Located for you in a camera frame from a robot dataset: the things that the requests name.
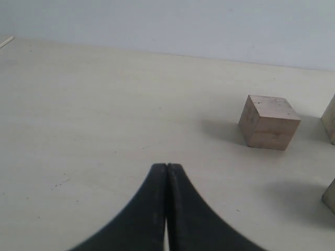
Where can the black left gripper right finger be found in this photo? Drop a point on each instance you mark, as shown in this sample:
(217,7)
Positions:
(191,222)

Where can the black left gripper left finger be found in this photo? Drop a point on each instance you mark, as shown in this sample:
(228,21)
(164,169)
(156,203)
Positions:
(140,225)

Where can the second largest wooden cube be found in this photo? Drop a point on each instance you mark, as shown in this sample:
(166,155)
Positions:
(268,122)

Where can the third largest wooden cube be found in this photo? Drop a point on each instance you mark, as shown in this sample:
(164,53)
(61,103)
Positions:
(328,197)

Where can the thin white stick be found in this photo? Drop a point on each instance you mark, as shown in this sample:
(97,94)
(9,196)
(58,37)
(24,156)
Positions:
(5,40)

